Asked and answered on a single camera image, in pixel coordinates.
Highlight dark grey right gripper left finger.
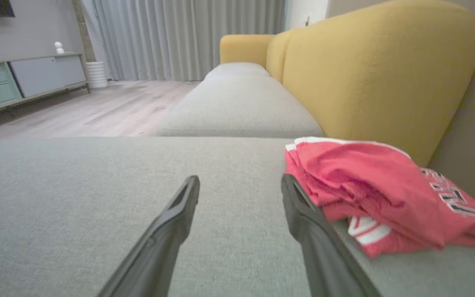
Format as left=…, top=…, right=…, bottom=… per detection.
left=97, top=175, right=201, bottom=297

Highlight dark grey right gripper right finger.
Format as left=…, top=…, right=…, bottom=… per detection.
left=281, top=173, right=382, bottom=297

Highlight red basketball shorts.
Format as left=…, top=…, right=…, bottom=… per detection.
left=285, top=137, right=446, bottom=248

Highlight grey sofa seat cushion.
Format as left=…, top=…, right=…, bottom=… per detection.
left=204, top=62, right=271, bottom=81
left=157, top=75, right=325, bottom=138
left=0, top=137, right=475, bottom=297

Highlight red lettered basketball jersey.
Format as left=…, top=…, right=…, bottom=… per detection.
left=324, top=165, right=475, bottom=258

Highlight white ribbed floor vase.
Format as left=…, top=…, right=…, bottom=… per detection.
left=86, top=61, right=108, bottom=90

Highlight yellow sofa backrest cushion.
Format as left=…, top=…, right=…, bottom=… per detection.
left=282, top=0, right=475, bottom=167
left=266, top=30, right=295, bottom=83

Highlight grey and teal tv cabinet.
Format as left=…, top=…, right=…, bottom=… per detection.
left=0, top=52, right=90, bottom=120

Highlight grey pleated curtain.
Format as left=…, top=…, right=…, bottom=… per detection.
left=82, top=0, right=287, bottom=82

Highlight yellow sofa armrest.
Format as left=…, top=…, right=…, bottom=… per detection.
left=220, top=34, right=276, bottom=68

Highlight brown wooden pole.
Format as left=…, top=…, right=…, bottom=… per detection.
left=72, top=0, right=96, bottom=63

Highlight white door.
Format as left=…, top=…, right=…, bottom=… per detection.
left=287, top=0, right=329, bottom=30

